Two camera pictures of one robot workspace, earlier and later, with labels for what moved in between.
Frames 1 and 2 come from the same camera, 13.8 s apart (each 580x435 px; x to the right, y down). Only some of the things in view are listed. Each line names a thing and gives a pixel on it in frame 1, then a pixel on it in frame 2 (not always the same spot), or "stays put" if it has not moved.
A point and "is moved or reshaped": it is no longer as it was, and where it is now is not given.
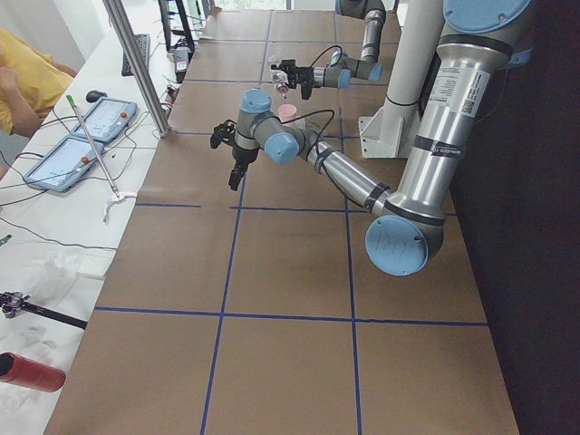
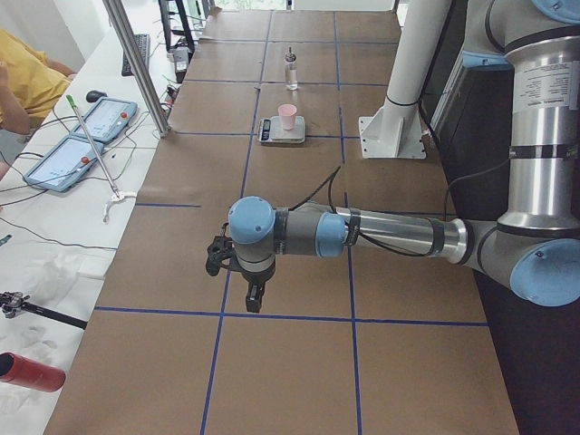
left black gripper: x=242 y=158 → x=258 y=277
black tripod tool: x=13 y=302 stays put
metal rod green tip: x=72 y=103 stays put
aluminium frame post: x=140 y=67 stays put
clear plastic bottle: x=281 y=80 is moved or reshaped
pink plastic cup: x=286 y=111 stays put
